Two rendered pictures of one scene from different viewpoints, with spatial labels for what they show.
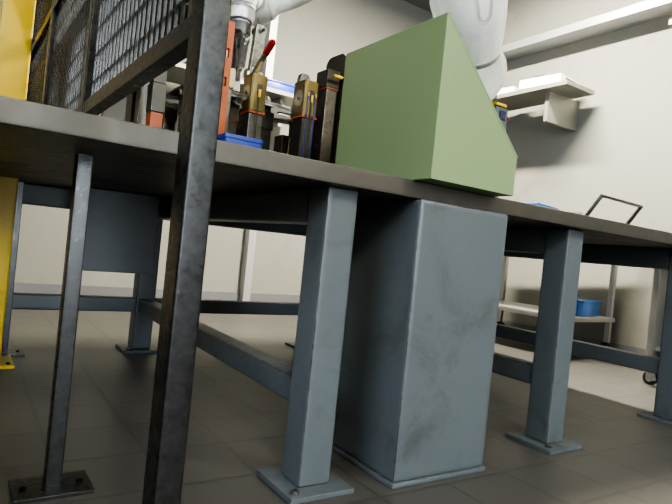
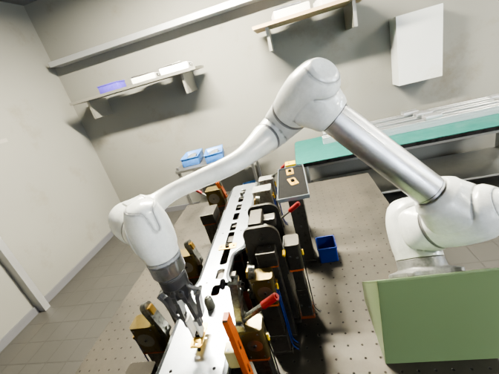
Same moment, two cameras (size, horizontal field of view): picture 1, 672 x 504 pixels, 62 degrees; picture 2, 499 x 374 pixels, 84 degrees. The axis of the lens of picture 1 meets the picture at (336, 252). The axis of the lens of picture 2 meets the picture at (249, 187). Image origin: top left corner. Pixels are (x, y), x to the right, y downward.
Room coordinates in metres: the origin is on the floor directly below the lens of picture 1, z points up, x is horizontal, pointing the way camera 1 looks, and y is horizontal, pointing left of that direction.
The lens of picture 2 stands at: (1.28, 0.64, 1.70)
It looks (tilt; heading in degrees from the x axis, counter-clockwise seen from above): 23 degrees down; 317
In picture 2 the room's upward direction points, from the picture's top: 16 degrees counter-clockwise
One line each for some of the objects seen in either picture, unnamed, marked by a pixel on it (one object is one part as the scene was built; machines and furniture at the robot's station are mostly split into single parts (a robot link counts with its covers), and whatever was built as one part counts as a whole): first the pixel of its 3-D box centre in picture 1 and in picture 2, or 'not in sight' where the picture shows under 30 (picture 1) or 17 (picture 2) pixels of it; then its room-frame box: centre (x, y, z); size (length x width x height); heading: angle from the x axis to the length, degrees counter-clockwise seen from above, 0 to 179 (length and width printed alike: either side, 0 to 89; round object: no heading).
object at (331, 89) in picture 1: (322, 134); (278, 293); (1.88, 0.09, 0.91); 0.07 x 0.05 x 0.42; 35
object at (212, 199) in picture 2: not in sight; (219, 212); (2.69, -0.34, 0.88); 0.14 x 0.09 x 0.36; 35
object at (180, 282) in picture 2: (239, 36); (176, 285); (1.92, 0.41, 1.22); 0.08 x 0.07 x 0.09; 35
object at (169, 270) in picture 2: (241, 15); (166, 263); (1.92, 0.41, 1.30); 0.09 x 0.09 x 0.06
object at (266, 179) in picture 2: not in sight; (274, 202); (2.38, -0.56, 0.88); 0.12 x 0.07 x 0.36; 35
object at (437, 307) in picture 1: (412, 332); not in sight; (1.46, -0.22, 0.33); 0.31 x 0.31 x 0.66; 34
